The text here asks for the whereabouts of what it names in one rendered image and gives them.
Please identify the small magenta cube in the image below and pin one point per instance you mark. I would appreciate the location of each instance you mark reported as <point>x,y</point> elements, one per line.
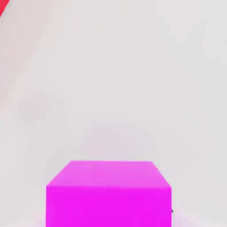
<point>108,204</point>

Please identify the large red box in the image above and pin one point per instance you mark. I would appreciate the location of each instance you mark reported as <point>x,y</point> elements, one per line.
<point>2,5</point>

